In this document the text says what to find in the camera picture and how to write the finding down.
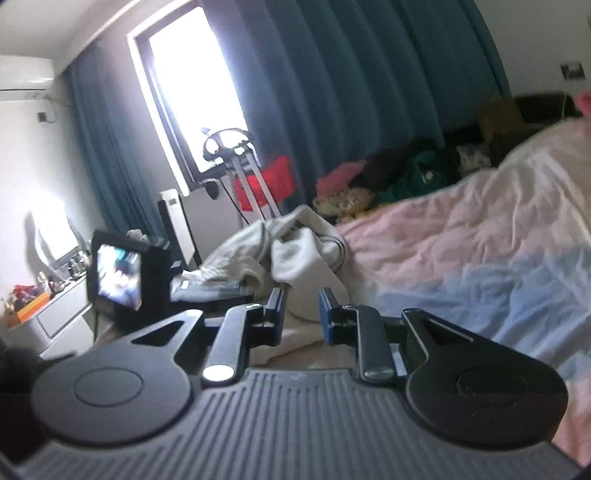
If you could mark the teal curtain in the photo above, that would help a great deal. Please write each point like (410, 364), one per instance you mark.
(109, 157)
(325, 82)

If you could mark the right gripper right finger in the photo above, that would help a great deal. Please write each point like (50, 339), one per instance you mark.
(461, 386)

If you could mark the pastel pink blue duvet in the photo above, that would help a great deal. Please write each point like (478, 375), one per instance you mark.
(504, 254)

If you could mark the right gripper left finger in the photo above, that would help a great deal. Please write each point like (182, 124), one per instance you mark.
(141, 384)

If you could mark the garment steamer stand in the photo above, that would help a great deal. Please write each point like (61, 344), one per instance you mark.
(235, 147)

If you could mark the white air conditioner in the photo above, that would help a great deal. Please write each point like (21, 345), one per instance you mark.
(25, 78)

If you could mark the white dresser desk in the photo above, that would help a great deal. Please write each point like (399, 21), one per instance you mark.
(58, 328)

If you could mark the teal curtain left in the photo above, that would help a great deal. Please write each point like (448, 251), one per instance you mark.
(109, 157)

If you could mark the white zip-up jacket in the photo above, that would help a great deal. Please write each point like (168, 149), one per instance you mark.
(300, 251)

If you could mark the pink garment in pile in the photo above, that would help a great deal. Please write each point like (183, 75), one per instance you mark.
(338, 179)

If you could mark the red cloth on stand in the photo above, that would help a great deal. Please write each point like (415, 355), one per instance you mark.
(278, 179)

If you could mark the wall socket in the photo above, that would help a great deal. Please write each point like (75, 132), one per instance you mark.
(573, 71)

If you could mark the dark green clothes pile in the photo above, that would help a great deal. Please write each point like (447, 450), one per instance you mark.
(397, 174)

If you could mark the teal curtain right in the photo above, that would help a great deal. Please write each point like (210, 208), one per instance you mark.
(325, 82)

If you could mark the white radiator panel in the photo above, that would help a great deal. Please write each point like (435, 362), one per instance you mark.
(196, 225)

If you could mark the window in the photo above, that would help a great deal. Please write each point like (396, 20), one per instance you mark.
(188, 89)

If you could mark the brown cardboard box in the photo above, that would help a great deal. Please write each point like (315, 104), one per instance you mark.
(500, 117)

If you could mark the lit vanity mirror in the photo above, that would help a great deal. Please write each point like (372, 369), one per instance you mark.
(52, 239)

